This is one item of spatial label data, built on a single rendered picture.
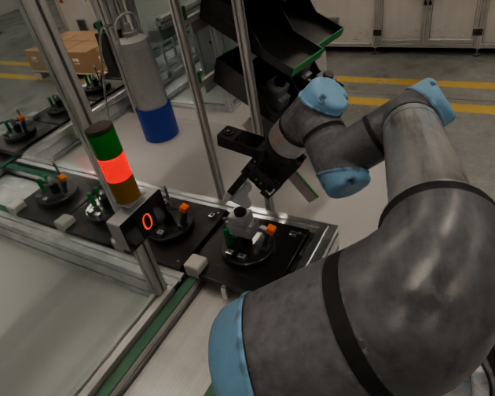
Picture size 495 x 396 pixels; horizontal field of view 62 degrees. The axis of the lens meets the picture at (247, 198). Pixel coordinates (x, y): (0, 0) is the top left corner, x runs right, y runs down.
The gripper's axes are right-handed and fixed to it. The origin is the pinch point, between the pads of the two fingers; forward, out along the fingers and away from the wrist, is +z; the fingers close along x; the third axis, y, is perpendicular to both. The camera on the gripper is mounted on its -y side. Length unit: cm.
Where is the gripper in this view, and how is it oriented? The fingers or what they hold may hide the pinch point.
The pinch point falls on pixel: (232, 187)
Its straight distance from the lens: 93.2
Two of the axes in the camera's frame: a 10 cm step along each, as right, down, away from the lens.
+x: 4.7, -6.1, 6.4
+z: -4.4, 4.7, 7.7
